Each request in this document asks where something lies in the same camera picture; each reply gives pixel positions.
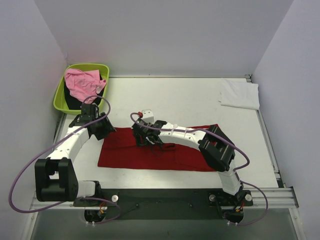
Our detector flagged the front aluminium rail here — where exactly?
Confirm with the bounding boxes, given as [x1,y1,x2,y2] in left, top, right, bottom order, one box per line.
[30,187,299,210]

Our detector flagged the black t-shirt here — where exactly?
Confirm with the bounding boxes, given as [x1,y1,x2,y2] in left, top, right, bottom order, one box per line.
[64,74,106,110]

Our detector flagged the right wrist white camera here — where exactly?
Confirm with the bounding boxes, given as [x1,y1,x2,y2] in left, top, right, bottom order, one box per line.
[141,109,155,125]

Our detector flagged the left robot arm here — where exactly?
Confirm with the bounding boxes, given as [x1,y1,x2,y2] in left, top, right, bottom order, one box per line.
[34,104,116,206]

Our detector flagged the folded white t-shirt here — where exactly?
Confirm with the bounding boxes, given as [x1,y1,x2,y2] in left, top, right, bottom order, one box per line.
[219,78,260,110]

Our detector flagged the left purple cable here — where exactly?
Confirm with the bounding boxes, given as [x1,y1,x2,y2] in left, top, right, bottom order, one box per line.
[8,94,122,225]

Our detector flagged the lime green plastic bin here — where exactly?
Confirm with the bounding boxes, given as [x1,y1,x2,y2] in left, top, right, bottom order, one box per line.
[53,63,110,115]

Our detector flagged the pink t-shirt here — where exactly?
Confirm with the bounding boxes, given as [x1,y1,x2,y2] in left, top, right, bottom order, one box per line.
[64,68,107,104]

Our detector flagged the red t-shirt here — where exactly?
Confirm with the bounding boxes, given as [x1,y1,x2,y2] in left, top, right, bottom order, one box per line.
[97,127,215,172]

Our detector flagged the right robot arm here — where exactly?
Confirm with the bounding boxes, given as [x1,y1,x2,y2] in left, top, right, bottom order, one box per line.
[131,118,243,196]

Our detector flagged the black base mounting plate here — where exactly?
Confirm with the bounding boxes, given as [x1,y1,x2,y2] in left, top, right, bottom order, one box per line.
[73,188,253,222]

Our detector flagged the aluminium table edge rail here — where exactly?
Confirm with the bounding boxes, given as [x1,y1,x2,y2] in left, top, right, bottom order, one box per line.
[246,74,286,186]

